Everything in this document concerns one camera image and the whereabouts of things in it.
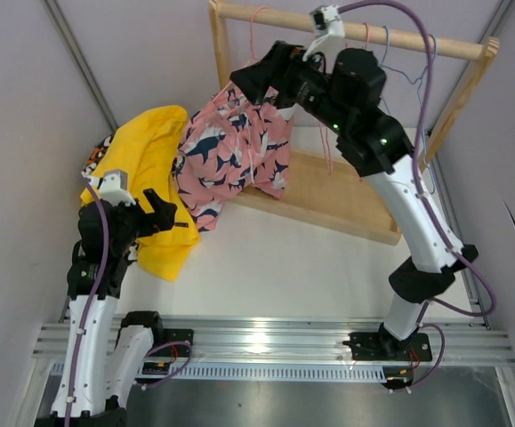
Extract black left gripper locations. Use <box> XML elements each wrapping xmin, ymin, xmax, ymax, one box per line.
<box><xmin>111</xmin><ymin>189</ymin><xmax>176</xmax><ymax>254</ymax></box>

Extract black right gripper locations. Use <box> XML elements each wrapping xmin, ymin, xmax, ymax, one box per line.
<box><xmin>230</xmin><ymin>40</ymin><xmax>351</xmax><ymax>135</ymax></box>

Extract pink hanger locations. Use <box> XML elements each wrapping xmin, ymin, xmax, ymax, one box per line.
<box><xmin>311</xmin><ymin>22</ymin><xmax>371</xmax><ymax>175</ymax></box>
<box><xmin>208</xmin><ymin>1</ymin><xmax>268</xmax><ymax>93</ymax></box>

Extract yellow shorts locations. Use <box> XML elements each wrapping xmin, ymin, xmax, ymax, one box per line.
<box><xmin>80</xmin><ymin>104</ymin><xmax>201</xmax><ymax>284</ymax></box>

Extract pink patterned shorts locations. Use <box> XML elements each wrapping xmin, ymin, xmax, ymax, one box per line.
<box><xmin>173</xmin><ymin>84</ymin><xmax>294</xmax><ymax>231</ymax></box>

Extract orange camouflage shorts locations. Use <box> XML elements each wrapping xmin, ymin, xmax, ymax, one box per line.
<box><xmin>82</xmin><ymin>133</ymin><xmax>115</xmax><ymax>177</ymax></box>

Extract blue hanger with grey shorts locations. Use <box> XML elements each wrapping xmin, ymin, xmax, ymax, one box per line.
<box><xmin>379</xmin><ymin>25</ymin><xmax>422</xmax><ymax>117</ymax></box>

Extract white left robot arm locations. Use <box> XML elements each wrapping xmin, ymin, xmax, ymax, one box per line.
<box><xmin>35</xmin><ymin>189</ymin><xmax>177</xmax><ymax>426</ymax></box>

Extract wooden clothes rack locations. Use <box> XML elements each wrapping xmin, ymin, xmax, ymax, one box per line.
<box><xmin>208</xmin><ymin>1</ymin><xmax>500</xmax><ymax>246</ymax></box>

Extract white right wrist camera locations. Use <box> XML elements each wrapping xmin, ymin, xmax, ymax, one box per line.
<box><xmin>302</xmin><ymin>5</ymin><xmax>345</xmax><ymax>62</ymax></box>

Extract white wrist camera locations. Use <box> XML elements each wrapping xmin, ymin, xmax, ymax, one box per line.
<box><xmin>302</xmin><ymin>5</ymin><xmax>345</xmax><ymax>62</ymax></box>
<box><xmin>83</xmin><ymin>169</ymin><xmax>136</xmax><ymax>206</ymax></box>

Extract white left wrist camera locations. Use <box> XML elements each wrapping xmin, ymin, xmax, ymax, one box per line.
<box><xmin>83</xmin><ymin>169</ymin><xmax>136</xmax><ymax>206</ymax></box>

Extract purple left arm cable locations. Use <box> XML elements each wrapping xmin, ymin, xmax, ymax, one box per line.
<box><xmin>63</xmin><ymin>177</ymin><xmax>194</xmax><ymax>427</ymax></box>

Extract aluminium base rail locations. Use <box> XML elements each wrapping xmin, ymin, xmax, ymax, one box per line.
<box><xmin>32</xmin><ymin>315</ymin><xmax>515</xmax><ymax>383</ymax></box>

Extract aluminium corner post right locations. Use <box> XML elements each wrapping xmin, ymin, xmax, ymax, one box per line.
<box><xmin>479</xmin><ymin>0</ymin><xmax>515</xmax><ymax>44</ymax></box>

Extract aluminium corner post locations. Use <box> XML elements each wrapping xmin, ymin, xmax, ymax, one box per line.
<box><xmin>41</xmin><ymin>0</ymin><xmax>118</xmax><ymax>132</ymax></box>
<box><xmin>479</xmin><ymin>0</ymin><xmax>515</xmax><ymax>44</ymax></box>

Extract aluminium corner post left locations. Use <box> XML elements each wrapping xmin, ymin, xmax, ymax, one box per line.
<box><xmin>41</xmin><ymin>0</ymin><xmax>118</xmax><ymax>132</ymax></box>

